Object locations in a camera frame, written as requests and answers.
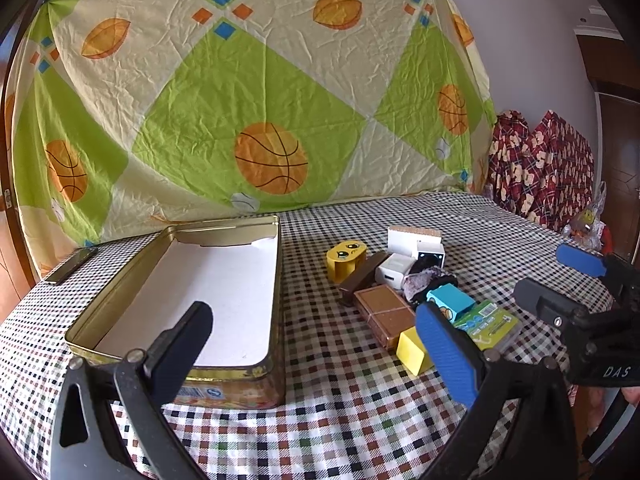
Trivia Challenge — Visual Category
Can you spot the green card pack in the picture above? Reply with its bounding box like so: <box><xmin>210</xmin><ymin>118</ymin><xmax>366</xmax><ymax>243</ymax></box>
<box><xmin>454</xmin><ymin>300</ymin><xmax>522</xmax><ymax>352</ymax></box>

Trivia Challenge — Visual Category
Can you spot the brown makeup palette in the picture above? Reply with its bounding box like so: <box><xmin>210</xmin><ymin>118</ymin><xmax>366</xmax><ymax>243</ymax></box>
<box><xmin>355</xmin><ymin>285</ymin><xmax>414</xmax><ymax>352</ymax></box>

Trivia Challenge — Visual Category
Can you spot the person right hand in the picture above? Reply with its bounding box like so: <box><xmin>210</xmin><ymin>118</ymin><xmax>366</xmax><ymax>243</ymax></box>
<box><xmin>622</xmin><ymin>387</ymin><xmax>640</xmax><ymax>406</ymax></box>

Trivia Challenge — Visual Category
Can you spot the cyan toy brick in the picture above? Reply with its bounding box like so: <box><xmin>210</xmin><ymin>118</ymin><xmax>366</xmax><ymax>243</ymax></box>
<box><xmin>426</xmin><ymin>284</ymin><xmax>475</xmax><ymax>323</ymax></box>

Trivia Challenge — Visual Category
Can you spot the checkered tablecloth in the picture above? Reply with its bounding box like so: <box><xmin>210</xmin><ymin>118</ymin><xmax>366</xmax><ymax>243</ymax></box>
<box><xmin>1</xmin><ymin>192</ymin><xmax>611</xmax><ymax>479</ymax></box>

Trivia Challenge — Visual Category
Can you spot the white box star pattern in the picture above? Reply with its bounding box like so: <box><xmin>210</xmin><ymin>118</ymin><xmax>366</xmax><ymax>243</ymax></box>
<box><xmin>413</xmin><ymin>244</ymin><xmax>446</xmax><ymax>273</ymax></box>

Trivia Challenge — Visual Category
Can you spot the yellow crying face block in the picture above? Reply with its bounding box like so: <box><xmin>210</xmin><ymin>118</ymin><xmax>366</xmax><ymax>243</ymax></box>
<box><xmin>326</xmin><ymin>240</ymin><xmax>368</xmax><ymax>284</ymax></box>

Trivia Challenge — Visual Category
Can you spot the red patterned cloth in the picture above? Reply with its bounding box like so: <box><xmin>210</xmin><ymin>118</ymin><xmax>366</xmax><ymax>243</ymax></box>
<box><xmin>485</xmin><ymin>110</ymin><xmax>594</xmax><ymax>232</ymax></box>

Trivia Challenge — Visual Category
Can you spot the brown wooden door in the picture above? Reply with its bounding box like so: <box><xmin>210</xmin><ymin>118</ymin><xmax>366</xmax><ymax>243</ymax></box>
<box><xmin>574</xmin><ymin>34</ymin><xmax>640</xmax><ymax>266</ymax></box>

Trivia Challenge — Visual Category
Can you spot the white charger cube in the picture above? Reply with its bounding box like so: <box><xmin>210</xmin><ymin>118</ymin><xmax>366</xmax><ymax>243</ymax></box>
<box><xmin>375</xmin><ymin>254</ymin><xmax>416</xmax><ymax>290</ymax></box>

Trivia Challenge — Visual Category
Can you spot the yellow cube block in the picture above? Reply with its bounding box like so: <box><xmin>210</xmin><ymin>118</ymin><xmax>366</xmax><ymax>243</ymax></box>
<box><xmin>396</xmin><ymin>327</ymin><xmax>434</xmax><ymax>376</ymax></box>

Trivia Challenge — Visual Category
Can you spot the white box cork top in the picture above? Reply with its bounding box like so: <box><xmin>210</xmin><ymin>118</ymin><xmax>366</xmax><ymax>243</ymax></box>
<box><xmin>387</xmin><ymin>226</ymin><xmax>445</xmax><ymax>259</ymax></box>

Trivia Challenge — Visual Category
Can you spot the black phone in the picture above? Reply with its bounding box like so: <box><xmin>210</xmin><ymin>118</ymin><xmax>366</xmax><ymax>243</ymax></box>
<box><xmin>43</xmin><ymin>247</ymin><xmax>98</xmax><ymax>285</ymax></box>

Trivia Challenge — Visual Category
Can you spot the plastic bag with toy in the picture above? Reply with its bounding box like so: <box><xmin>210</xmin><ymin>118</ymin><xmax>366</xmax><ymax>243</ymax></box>
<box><xmin>561</xmin><ymin>181</ymin><xmax>606</xmax><ymax>252</ymax></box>

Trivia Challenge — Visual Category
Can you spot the gold metal tin box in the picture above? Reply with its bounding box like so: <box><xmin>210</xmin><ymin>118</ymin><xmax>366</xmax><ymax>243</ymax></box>
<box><xmin>65</xmin><ymin>216</ymin><xmax>285</xmax><ymax>410</ymax></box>

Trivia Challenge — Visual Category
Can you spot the dark brown wooden bar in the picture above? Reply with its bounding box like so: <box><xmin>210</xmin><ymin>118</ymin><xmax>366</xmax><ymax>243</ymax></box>
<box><xmin>338</xmin><ymin>252</ymin><xmax>390</xmax><ymax>307</ymax></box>

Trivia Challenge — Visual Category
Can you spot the basketball pattern bed sheet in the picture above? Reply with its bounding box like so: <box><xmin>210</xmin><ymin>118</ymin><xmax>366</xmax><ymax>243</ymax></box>
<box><xmin>6</xmin><ymin>0</ymin><xmax>496</xmax><ymax>274</ymax></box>

